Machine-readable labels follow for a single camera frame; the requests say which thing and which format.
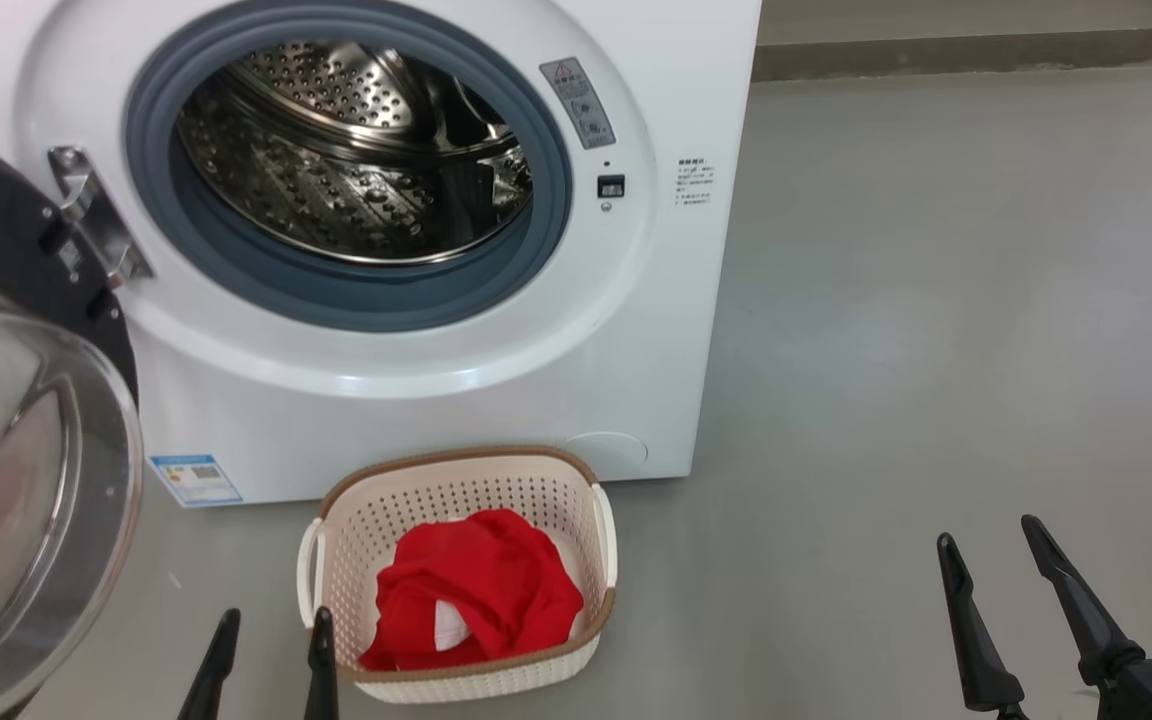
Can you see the red and white garment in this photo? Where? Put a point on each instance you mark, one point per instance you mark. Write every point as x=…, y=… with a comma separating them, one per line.
x=486, y=580

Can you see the metal door hinge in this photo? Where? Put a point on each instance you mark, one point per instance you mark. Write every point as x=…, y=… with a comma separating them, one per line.
x=101, y=220

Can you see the washer opening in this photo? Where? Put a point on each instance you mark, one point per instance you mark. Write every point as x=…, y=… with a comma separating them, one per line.
x=336, y=295

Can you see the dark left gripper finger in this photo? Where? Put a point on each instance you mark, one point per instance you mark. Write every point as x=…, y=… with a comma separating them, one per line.
x=214, y=670
x=322, y=670

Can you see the black door latch socket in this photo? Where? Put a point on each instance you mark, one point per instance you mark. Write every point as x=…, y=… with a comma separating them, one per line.
x=611, y=186

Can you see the white front-load washing machine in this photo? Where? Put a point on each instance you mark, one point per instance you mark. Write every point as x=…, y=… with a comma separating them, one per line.
x=386, y=410

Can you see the cream basket with brown rim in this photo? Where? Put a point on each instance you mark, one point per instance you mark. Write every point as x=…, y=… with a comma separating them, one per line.
x=456, y=685

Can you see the blue energy label sticker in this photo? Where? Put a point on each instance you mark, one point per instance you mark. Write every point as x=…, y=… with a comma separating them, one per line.
x=196, y=481

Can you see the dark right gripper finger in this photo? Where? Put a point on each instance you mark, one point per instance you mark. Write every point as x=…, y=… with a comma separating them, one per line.
x=1081, y=610
x=981, y=640

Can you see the round white filter cover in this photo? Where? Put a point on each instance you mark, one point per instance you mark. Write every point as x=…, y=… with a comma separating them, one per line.
x=608, y=450

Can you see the grey warning sticker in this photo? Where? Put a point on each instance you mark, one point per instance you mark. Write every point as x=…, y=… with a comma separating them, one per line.
x=578, y=103

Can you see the black round glass washer door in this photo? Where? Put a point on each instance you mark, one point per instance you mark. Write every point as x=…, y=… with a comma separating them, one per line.
x=26, y=500

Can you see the steel perforated washer drum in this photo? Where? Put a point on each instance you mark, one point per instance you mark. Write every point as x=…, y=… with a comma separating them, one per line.
x=336, y=190

